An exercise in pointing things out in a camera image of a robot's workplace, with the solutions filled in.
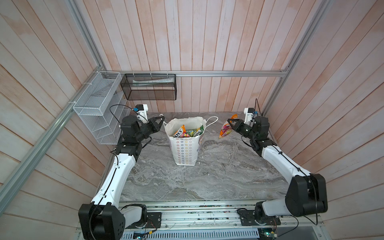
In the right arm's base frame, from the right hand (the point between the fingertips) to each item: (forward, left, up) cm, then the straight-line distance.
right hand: (227, 118), depth 81 cm
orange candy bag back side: (-3, 0, -6) cm, 6 cm away
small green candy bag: (-1, +17, -11) cm, 21 cm away
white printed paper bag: (-14, +23, -11) cm, 29 cm away
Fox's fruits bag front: (-6, +25, -5) cm, 27 cm away
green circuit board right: (-50, -17, -29) cm, 60 cm away
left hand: (-7, +33, +6) cm, 34 cm away
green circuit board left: (-52, +44, -28) cm, 74 cm away
